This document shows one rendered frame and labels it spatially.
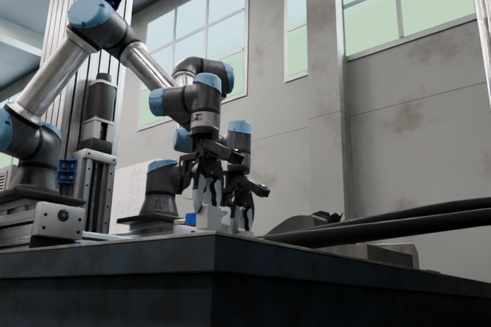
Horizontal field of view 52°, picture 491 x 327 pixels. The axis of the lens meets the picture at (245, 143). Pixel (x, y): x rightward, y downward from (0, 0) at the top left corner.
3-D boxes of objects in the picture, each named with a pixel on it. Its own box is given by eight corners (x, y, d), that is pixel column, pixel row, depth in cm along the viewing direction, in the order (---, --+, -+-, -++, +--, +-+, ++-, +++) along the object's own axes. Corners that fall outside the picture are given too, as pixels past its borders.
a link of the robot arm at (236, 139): (245, 128, 166) (256, 120, 158) (245, 160, 163) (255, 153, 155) (223, 124, 163) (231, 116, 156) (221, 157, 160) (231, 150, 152)
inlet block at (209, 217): (166, 232, 124) (168, 210, 126) (181, 234, 128) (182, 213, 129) (207, 227, 116) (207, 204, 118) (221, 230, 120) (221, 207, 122)
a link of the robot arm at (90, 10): (25, 168, 153) (135, 25, 156) (-13, 154, 139) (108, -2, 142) (4, 147, 158) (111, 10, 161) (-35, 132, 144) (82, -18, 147)
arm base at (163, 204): (129, 218, 191) (132, 193, 194) (161, 223, 201) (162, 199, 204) (155, 214, 181) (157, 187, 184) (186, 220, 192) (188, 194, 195)
